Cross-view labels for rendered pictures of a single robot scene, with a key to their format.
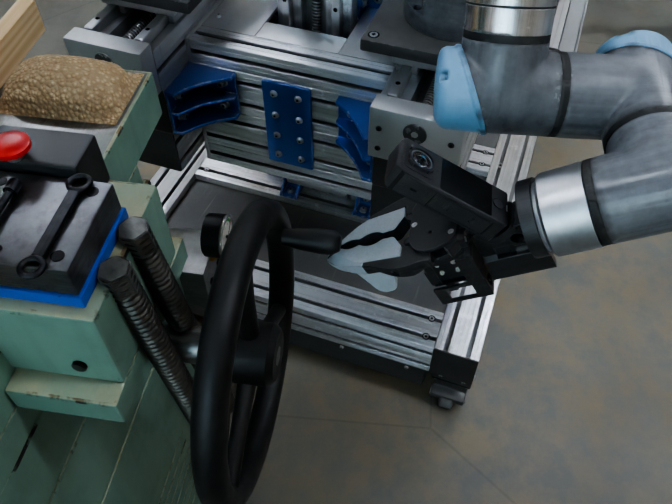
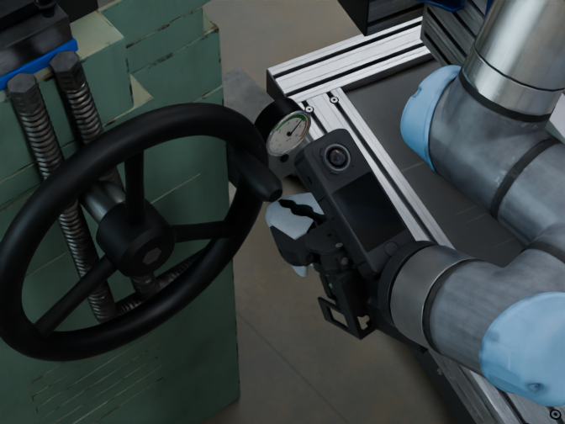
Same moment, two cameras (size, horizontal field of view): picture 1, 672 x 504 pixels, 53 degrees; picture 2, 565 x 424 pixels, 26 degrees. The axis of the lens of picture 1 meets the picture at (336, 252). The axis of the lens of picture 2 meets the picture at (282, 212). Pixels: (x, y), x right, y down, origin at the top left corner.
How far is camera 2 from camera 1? 0.57 m
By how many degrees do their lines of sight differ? 27
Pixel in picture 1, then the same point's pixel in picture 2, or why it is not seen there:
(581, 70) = (538, 170)
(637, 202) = (456, 323)
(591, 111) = (523, 218)
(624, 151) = (497, 272)
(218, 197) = not seen: hidden behind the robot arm
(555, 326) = not seen: outside the picture
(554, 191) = (419, 266)
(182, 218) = (383, 93)
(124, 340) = (14, 146)
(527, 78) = (481, 144)
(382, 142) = not seen: hidden behind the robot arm
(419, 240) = (315, 235)
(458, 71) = (428, 96)
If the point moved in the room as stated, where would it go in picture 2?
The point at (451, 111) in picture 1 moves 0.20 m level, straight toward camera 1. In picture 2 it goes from (405, 131) to (182, 252)
